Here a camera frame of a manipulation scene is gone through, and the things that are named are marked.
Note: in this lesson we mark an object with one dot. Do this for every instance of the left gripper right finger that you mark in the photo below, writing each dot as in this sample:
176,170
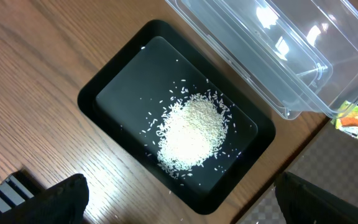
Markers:
302,202

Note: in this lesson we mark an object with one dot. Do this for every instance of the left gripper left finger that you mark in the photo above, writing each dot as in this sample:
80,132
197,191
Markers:
65,202

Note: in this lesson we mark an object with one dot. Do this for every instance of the black plastic tray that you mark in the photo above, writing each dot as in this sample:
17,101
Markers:
129,95

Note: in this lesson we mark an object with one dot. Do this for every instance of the pile of rice grains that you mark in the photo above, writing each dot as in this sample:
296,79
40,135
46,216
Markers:
192,127

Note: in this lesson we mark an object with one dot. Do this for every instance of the brown serving tray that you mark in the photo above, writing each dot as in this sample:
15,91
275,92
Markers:
329,161

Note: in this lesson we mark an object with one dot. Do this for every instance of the clear plastic bin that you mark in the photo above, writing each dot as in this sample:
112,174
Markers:
298,55

